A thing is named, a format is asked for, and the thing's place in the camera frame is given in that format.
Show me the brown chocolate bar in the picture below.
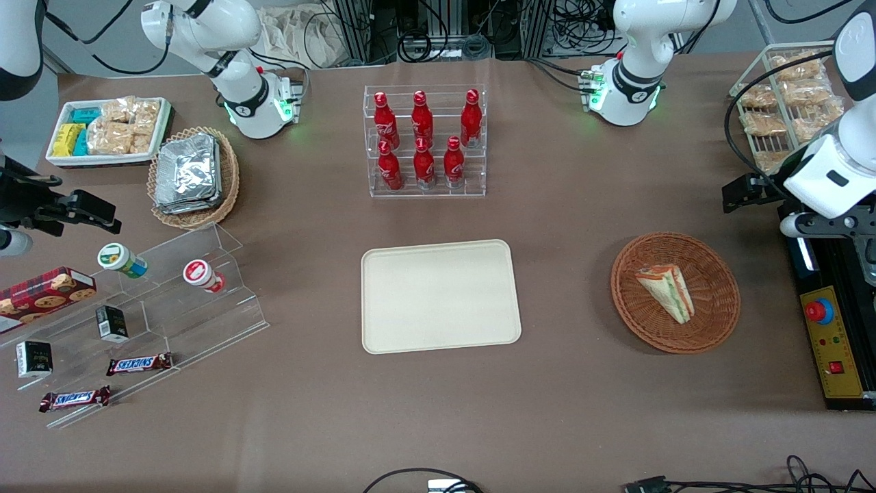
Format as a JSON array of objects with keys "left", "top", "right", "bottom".
[
  {"left": 39, "top": 385, "right": 112, "bottom": 413},
  {"left": 106, "top": 352, "right": 173, "bottom": 377}
]

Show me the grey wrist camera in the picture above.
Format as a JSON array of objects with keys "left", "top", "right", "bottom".
[
  {"left": 780, "top": 214, "right": 816, "bottom": 238},
  {"left": 0, "top": 229, "right": 33, "bottom": 257}
]

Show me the green-lid yogurt cup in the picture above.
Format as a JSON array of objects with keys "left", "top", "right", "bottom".
[{"left": 96, "top": 242, "right": 149, "bottom": 279}]

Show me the silver foil pack stack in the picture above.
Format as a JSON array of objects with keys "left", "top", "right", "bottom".
[{"left": 155, "top": 133, "right": 222, "bottom": 215}]

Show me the black cable with plug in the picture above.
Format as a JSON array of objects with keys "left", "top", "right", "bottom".
[{"left": 623, "top": 455, "right": 876, "bottom": 493}]

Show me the cream plastic tray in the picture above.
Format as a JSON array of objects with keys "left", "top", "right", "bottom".
[{"left": 361, "top": 239, "right": 522, "bottom": 355}]

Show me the white rectangular snack tray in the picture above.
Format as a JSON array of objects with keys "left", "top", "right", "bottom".
[{"left": 45, "top": 97, "right": 174, "bottom": 168}]

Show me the beige cloth bag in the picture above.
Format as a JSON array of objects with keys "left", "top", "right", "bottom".
[{"left": 257, "top": 7, "right": 343, "bottom": 69}]

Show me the black looped table cable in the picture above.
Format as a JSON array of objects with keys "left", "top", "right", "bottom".
[{"left": 361, "top": 468, "right": 483, "bottom": 493}]

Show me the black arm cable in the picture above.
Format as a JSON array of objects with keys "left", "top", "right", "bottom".
[
  {"left": 41, "top": 0, "right": 172, "bottom": 76},
  {"left": 723, "top": 48, "right": 837, "bottom": 196}
]

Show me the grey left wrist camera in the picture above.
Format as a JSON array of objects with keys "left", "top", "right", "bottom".
[{"left": 780, "top": 214, "right": 816, "bottom": 238}]

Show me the oval tan wicker basket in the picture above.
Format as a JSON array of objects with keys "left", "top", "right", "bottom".
[{"left": 147, "top": 126, "right": 241, "bottom": 230}]

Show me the background cable bundle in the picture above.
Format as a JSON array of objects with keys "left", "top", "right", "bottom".
[{"left": 373, "top": 0, "right": 617, "bottom": 64}]

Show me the small black box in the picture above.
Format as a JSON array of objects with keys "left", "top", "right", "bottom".
[
  {"left": 95, "top": 305, "right": 129, "bottom": 343},
  {"left": 16, "top": 340, "right": 53, "bottom": 379}
]

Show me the clear acrylic bottle rack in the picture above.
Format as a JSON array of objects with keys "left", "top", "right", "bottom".
[{"left": 363, "top": 84, "right": 487, "bottom": 199}]

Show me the round brown wicker basket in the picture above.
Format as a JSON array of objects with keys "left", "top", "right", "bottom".
[{"left": 610, "top": 233, "right": 741, "bottom": 355}]

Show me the wrapped bread pack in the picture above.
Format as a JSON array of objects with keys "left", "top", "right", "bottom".
[
  {"left": 787, "top": 101, "right": 846, "bottom": 142},
  {"left": 753, "top": 149, "right": 795, "bottom": 175},
  {"left": 780, "top": 79, "right": 833, "bottom": 108},
  {"left": 770, "top": 51, "right": 825, "bottom": 81},
  {"left": 739, "top": 84, "right": 778, "bottom": 110},
  {"left": 739, "top": 111, "right": 788, "bottom": 138}
]

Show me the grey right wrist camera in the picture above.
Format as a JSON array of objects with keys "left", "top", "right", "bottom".
[{"left": 0, "top": 229, "right": 33, "bottom": 257}]

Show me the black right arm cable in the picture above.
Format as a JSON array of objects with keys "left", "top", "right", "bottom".
[{"left": 41, "top": 0, "right": 172, "bottom": 76}]

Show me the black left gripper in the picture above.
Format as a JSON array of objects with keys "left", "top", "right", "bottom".
[{"left": 722, "top": 176, "right": 876, "bottom": 240}]

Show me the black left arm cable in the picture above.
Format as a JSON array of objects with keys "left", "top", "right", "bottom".
[{"left": 723, "top": 48, "right": 837, "bottom": 196}]

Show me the white wire rack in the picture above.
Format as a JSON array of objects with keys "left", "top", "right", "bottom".
[{"left": 728, "top": 41, "right": 847, "bottom": 176}]

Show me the black yellow control box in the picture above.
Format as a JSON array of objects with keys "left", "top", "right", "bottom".
[{"left": 778, "top": 205, "right": 876, "bottom": 412}]

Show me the plastic-wrapped triangle sandwich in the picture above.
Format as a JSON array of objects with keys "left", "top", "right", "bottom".
[{"left": 635, "top": 264, "right": 696, "bottom": 325}]

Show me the clear acrylic step display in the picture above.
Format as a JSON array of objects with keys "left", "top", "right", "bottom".
[{"left": 0, "top": 223, "right": 270, "bottom": 430}]

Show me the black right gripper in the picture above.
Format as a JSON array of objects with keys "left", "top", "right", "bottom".
[{"left": 0, "top": 159, "right": 123, "bottom": 235}]

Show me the red-lid yogurt cup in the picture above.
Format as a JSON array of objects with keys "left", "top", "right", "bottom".
[{"left": 182, "top": 259, "right": 226, "bottom": 294}]

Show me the yellow snack pack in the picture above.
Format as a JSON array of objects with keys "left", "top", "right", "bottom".
[{"left": 52, "top": 123, "right": 86, "bottom": 157}]

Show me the red cola bottle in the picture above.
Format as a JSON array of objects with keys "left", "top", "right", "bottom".
[
  {"left": 460, "top": 88, "right": 482, "bottom": 149},
  {"left": 374, "top": 91, "right": 400, "bottom": 148},
  {"left": 411, "top": 90, "right": 434, "bottom": 144},
  {"left": 443, "top": 136, "right": 465, "bottom": 189},
  {"left": 413, "top": 136, "right": 436, "bottom": 190},
  {"left": 378, "top": 139, "right": 403, "bottom": 192}
]

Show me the red cookie box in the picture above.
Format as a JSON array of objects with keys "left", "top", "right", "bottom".
[{"left": 0, "top": 266, "right": 97, "bottom": 335}]

